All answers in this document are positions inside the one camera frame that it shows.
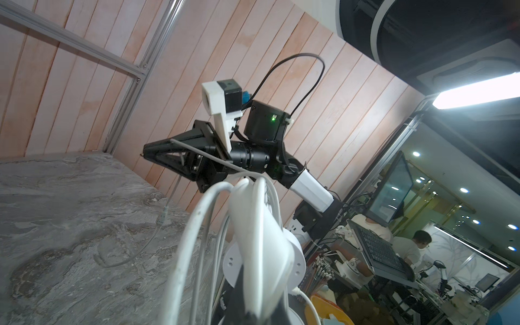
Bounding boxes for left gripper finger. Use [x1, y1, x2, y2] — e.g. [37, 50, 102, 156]
[222, 268, 254, 325]

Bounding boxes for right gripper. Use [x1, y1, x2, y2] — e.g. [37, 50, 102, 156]
[142, 120, 234, 193]

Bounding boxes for white headphones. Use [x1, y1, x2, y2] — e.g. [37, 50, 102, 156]
[158, 171, 316, 324]

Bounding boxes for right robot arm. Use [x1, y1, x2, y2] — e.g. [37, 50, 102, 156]
[142, 100, 342, 241]

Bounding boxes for black keyboard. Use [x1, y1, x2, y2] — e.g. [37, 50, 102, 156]
[347, 220, 417, 288]

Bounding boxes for seated person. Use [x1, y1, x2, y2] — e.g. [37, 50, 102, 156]
[391, 230, 432, 266]

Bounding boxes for computer monitor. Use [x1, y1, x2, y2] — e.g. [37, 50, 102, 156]
[363, 151, 414, 226]

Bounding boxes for ceiling strip light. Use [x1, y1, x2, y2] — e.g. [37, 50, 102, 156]
[433, 72, 519, 110]

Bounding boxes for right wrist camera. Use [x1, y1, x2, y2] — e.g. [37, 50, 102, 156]
[201, 79, 251, 153]

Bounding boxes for aluminium frame bar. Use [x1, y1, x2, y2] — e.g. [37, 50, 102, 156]
[1, 1, 185, 154]

